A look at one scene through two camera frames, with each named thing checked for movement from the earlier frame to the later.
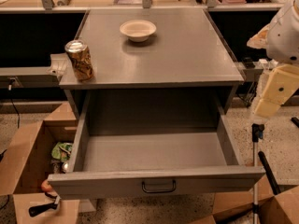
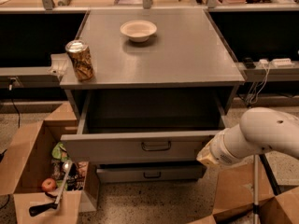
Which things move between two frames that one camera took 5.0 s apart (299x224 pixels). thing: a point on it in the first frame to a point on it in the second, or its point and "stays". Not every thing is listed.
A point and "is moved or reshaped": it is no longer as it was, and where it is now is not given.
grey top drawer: [121, 164] is moved or reshaped
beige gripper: [284, 41] to [220, 150]
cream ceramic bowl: [138, 31] stays
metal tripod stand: [258, 130] stays
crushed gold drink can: [79, 55] stays
